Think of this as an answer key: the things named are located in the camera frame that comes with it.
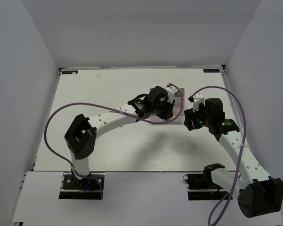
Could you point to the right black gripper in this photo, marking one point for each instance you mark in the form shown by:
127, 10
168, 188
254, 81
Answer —
189, 115

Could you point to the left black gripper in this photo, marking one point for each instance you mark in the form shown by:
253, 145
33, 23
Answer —
168, 113

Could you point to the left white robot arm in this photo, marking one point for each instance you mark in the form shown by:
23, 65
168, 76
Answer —
83, 131

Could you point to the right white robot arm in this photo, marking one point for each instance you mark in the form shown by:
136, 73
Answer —
256, 192

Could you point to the left white organizer bin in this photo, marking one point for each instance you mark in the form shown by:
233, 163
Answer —
155, 123

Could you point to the right blue table label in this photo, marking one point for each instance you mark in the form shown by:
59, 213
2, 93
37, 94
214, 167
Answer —
211, 70

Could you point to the blue table label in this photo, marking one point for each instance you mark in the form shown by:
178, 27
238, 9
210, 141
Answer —
211, 70
70, 72

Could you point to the left blue table label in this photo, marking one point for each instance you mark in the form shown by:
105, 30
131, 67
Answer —
70, 72

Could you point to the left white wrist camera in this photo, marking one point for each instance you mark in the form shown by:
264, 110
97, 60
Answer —
172, 92

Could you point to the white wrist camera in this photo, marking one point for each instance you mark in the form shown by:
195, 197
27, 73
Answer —
196, 99
172, 92

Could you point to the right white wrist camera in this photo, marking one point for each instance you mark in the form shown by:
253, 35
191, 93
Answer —
196, 99

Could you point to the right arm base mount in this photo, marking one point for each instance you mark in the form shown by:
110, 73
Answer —
199, 190

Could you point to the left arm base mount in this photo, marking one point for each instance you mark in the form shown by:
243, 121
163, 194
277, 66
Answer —
85, 189

